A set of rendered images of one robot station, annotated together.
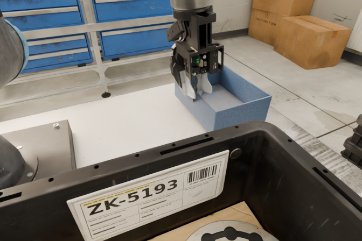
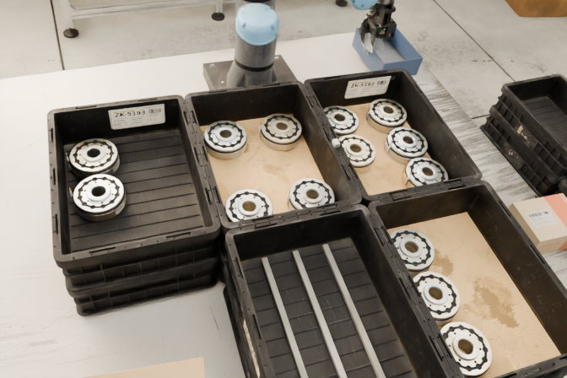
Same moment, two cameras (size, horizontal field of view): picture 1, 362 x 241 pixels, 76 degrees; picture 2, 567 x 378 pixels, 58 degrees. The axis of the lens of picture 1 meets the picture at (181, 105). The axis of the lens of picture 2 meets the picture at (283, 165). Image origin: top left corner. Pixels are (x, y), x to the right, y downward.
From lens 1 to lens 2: 123 cm
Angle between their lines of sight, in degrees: 14
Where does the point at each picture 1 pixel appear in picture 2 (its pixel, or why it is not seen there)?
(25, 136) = not seen: hidden behind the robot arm
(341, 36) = not seen: outside the picture
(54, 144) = (283, 70)
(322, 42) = not seen: outside the picture
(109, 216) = (353, 89)
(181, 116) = (356, 63)
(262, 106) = (415, 63)
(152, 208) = (364, 91)
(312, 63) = (531, 8)
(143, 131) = (329, 70)
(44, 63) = not seen: outside the picture
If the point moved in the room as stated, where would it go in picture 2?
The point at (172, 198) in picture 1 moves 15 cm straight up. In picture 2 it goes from (370, 89) to (385, 42)
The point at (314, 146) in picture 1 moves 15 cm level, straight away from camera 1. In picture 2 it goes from (443, 95) to (465, 77)
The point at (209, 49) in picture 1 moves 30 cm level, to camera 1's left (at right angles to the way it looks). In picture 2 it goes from (388, 25) to (289, 11)
